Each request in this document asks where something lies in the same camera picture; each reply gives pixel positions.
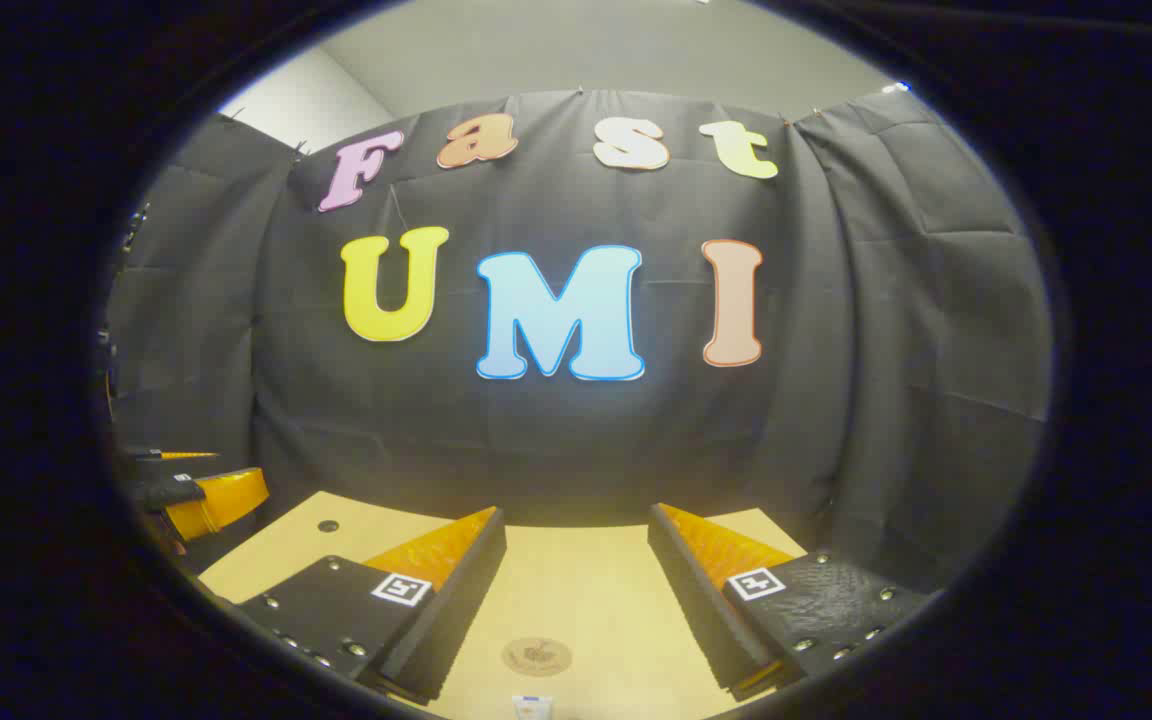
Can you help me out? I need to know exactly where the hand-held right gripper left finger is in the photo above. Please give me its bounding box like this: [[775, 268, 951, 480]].
[[236, 506, 507, 704]]

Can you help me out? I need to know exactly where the round cork coaster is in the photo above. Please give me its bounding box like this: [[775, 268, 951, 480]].
[[501, 637, 573, 678]]

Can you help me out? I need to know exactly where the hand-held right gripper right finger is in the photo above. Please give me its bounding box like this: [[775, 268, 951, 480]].
[[648, 503, 937, 701]]

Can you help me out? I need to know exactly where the light wooden desktop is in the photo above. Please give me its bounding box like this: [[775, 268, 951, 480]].
[[198, 490, 807, 720]]

